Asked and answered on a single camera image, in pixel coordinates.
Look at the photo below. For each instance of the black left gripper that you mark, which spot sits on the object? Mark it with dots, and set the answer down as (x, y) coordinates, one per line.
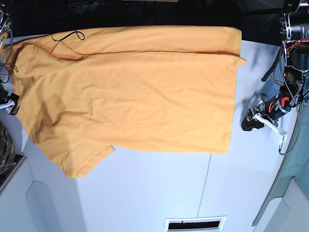
(270, 110)

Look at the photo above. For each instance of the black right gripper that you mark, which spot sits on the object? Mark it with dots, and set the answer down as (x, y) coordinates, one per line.
(9, 104)

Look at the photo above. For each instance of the orange t-shirt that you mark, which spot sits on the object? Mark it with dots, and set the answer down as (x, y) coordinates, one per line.
(150, 88)

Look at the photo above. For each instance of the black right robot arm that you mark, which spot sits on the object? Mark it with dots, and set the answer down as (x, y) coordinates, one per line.
(6, 40)

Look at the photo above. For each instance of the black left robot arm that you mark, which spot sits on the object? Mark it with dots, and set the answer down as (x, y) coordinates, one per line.
(293, 61)

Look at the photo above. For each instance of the camouflage fabric bundle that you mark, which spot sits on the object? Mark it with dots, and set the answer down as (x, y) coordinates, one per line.
(7, 151)

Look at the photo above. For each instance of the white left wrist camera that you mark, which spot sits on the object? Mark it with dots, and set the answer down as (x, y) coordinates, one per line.
(283, 140)

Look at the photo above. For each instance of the white table cable grommet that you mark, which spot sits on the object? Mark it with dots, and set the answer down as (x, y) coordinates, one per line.
(204, 224)

